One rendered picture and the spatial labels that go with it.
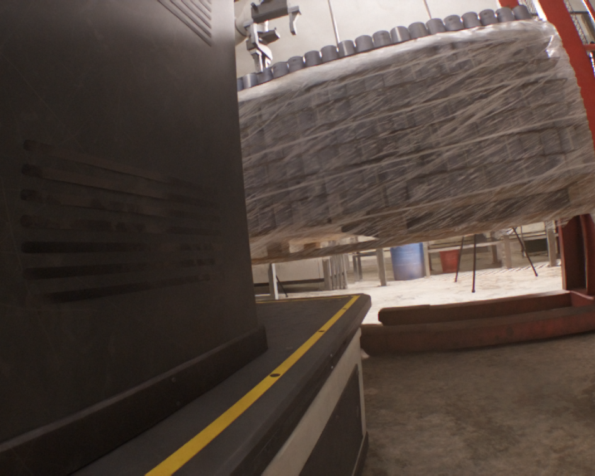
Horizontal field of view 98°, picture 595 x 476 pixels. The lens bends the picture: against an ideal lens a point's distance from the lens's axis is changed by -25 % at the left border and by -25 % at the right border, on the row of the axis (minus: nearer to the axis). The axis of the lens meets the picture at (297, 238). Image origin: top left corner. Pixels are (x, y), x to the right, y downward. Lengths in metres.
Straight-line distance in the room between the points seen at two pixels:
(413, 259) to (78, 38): 4.13
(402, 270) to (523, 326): 3.01
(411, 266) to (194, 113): 3.99
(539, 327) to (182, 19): 1.34
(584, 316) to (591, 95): 0.83
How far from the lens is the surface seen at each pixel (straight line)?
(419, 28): 1.34
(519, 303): 1.81
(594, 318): 1.46
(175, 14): 0.36
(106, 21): 0.27
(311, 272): 4.07
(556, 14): 1.70
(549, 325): 1.39
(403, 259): 4.21
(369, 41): 1.34
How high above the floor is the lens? 0.42
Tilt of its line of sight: 3 degrees up
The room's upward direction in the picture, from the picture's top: 6 degrees counter-clockwise
